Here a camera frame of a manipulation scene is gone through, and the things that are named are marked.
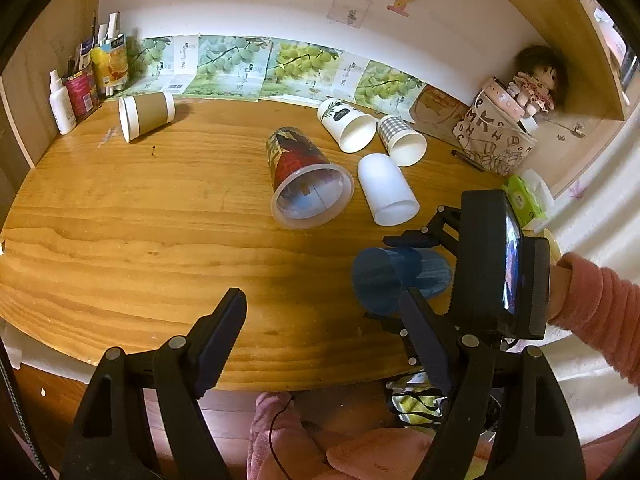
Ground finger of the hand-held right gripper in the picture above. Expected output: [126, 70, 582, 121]
[363, 310, 419, 367]
[383, 205, 463, 262]

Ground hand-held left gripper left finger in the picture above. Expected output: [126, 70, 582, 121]
[60, 287, 247, 480]

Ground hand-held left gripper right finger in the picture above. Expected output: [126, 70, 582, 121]
[399, 287, 586, 480]

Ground blue plastic cup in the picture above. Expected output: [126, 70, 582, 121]
[351, 246, 454, 317]

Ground person's right forearm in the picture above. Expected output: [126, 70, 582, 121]
[546, 252, 640, 387]

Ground white plastic cup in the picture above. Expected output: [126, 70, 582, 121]
[357, 152, 421, 227]

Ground checkered paper cup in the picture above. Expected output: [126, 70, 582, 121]
[377, 114, 429, 167]

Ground white paper cup leaf print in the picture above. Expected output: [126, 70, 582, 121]
[316, 98, 378, 154]

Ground clear cup with red print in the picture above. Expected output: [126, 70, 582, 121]
[265, 126, 356, 231]

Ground paper cup with brown sleeve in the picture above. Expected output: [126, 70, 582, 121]
[118, 91, 176, 143]

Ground yellow green bag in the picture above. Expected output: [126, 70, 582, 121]
[386, 369, 501, 432]

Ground green tissue pack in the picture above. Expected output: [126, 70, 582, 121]
[501, 169, 556, 233]

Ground black pen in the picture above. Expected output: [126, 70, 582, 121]
[451, 148, 486, 173]

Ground letter print cloth bag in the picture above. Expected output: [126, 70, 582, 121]
[452, 87, 538, 177]

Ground brown cardboard piece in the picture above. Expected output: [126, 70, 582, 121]
[409, 84, 477, 144]

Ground person's pink clothed legs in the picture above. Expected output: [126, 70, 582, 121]
[246, 391, 503, 480]

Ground pink dotted box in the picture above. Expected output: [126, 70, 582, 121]
[481, 76, 532, 122]

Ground grape print sheet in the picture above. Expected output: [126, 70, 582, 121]
[127, 36, 201, 95]
[181, 33, 274, 102]
[330, 51, 428, 115]
[259, 37, 347, 105]

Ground doll with brown hair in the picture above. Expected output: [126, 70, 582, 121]
[510, 44, 569, 117]

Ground white plastic bottle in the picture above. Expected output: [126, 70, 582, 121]
[48, 70, 78, 136]

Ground red can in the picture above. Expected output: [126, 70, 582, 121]
[65, 71, 102, 121]

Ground yellow fruit print carton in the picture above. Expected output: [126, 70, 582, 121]
[92, 34, 130, 98]

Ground black cable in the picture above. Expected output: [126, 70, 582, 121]
[268, 394, 297, 480]

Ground pink bordered wall paper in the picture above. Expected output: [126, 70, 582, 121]
[327, 0, 374, 29]

